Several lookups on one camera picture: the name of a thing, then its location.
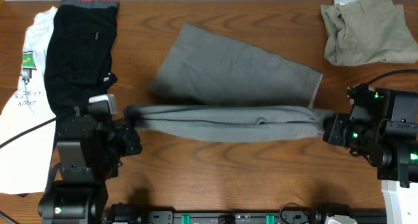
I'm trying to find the white printed t-shirt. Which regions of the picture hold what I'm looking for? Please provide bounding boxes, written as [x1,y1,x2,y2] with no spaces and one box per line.
[1,7,57,195]

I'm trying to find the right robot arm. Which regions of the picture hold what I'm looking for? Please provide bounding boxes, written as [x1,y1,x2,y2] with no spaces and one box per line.
[323,84,417,223]

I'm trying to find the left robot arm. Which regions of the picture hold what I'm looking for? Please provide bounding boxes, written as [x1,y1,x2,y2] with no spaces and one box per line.
[39,101,142,224]

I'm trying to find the khaki folded shorts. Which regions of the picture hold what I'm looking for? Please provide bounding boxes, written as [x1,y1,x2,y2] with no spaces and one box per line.
[321,0,417,67]

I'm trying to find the black shorts red waistband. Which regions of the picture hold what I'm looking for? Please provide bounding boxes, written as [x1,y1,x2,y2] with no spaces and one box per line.
[44,0,119,116]

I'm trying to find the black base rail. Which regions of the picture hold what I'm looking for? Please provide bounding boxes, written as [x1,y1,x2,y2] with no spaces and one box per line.
[101,202,387,224]

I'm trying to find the grey shorts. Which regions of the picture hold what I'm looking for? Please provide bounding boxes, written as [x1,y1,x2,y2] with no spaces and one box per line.
[124,24,332,142]

